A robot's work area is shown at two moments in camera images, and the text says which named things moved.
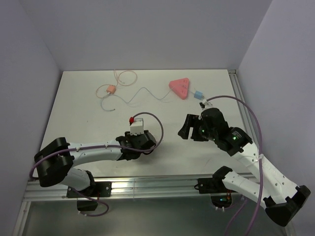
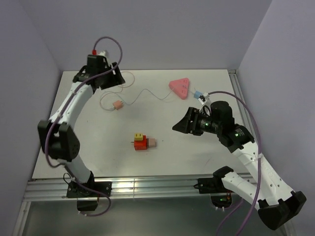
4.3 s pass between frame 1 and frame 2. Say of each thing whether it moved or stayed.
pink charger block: moved
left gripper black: moved
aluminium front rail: stayed
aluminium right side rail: stayed
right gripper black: moved
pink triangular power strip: stayed
